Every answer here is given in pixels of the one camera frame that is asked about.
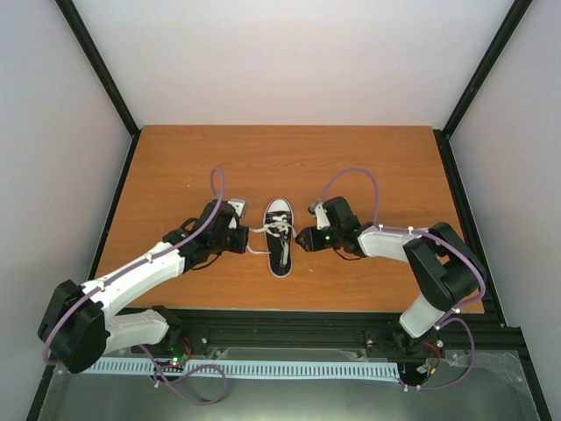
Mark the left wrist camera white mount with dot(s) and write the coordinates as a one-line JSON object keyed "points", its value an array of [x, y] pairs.
{"points": [[239, 205]]}

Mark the right black frame post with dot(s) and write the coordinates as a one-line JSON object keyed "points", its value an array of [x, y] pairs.
{"points": [[502, 36]]}

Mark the black white canvas sneaker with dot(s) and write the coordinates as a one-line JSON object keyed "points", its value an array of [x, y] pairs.
{"points": [[278, 208]]}

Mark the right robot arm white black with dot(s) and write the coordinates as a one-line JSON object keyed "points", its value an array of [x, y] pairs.
{"points": [[446, 271]]}

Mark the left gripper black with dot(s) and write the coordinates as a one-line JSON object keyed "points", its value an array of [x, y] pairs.
{"points": [[241, 244]]}

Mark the black frame post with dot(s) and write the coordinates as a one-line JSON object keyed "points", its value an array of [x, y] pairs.
{"points": [[77, 26], [502, 36]]}

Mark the white shoelace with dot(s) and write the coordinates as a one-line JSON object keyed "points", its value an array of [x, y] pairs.
{"points": [[282, 231]]}

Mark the small circuit board with led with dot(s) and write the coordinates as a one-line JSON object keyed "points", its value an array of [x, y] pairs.
{"points": [[181, 354]]}

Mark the left black frame post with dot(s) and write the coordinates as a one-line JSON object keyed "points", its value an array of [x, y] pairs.
{"points": [[77, 26]]}

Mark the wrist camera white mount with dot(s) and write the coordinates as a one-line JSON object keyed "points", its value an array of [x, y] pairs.
{"points": [[318, 212], [239, 205]]}

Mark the light blue slotted cable duct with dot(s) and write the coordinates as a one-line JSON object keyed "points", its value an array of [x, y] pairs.
{"points": [[250, 369]]}

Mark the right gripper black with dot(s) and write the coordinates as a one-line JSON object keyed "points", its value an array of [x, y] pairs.
{"points": [[312, 242]]}

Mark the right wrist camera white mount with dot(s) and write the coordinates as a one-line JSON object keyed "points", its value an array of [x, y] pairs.
{"points": [[318, 212]]}

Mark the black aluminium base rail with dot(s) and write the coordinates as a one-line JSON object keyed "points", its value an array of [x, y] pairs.
{"points": [[378, 334]]}

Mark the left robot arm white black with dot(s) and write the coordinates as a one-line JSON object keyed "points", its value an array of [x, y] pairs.
{"points": [[83, 322]]}

